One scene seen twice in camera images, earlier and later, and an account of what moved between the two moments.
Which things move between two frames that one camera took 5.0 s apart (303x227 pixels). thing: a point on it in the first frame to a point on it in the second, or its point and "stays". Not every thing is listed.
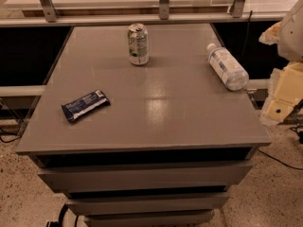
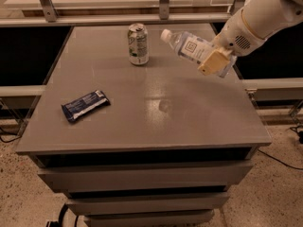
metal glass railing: [60, 6] stays
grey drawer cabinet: [169, 147] stays
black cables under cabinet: [60, 221] stays
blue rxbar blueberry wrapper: [84, 104] stays
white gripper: [292, 37] to [235, 36]
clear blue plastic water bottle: [229, 71] to [192, 47]
